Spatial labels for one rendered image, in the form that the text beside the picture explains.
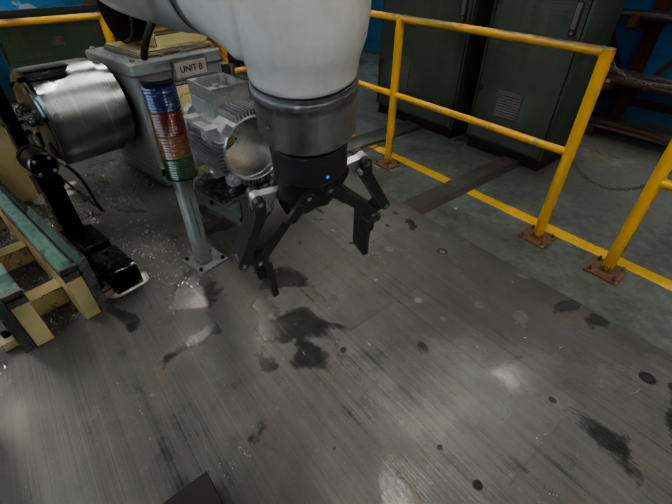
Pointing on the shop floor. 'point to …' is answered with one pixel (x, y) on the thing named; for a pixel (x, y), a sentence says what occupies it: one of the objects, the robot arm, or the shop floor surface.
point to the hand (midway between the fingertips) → (317, 262)
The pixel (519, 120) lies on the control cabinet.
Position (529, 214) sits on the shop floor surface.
